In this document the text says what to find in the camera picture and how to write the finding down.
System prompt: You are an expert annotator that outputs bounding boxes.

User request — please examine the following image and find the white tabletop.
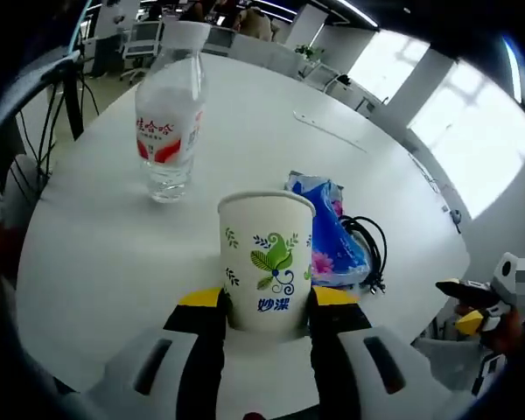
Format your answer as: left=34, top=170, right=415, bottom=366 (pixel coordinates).
left=19, top=54, right=472, bottom=395

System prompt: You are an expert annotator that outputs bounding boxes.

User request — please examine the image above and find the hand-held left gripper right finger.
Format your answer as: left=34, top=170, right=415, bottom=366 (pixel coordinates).
left=306, top=284, right=459, bottom=420

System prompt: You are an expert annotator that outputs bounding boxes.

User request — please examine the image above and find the clear plastic water bottle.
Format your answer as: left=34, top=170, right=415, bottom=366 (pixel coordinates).
left=134, top=21, right=211, bottom=205

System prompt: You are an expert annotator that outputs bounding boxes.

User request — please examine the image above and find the white blue wipes packet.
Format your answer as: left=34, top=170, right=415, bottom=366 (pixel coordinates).
left=286, top=171, right=345, bottom=196

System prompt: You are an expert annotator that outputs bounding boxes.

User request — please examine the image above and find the person's right hand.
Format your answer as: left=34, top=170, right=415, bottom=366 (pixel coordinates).
left=492, top=305, right=525, bottom=355

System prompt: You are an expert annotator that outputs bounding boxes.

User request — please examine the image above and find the potted green plant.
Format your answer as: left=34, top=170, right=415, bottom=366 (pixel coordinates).
left=295, top=43, right=325, bottom=60

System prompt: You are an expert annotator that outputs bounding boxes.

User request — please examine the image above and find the white paper cup leaf print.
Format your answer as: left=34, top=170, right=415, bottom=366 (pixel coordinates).
left=217, top=188, right=317, bottom=332

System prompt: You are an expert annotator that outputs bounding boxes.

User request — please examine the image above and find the black tripod stand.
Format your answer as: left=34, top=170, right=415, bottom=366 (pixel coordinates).
left=41, top=56, right=87, bottom=141

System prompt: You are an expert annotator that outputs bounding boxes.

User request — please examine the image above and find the black cable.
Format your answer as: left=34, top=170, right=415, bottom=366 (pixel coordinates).
left=339, top=213, right=389, bottom=294

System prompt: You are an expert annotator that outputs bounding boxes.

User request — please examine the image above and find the white mesh office chair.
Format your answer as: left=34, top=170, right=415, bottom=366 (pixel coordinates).
left=122, top=20, right=165, bottom=82
left=305, top=63, right=340, bottom=88

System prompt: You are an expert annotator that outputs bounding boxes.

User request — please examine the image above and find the blue tissue pack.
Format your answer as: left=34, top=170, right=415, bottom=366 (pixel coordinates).
left=297, top=177, right=373, bottom=288

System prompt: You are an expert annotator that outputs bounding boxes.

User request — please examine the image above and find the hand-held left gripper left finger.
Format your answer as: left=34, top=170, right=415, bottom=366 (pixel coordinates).
left=86, top=286, right=228, bottom=420

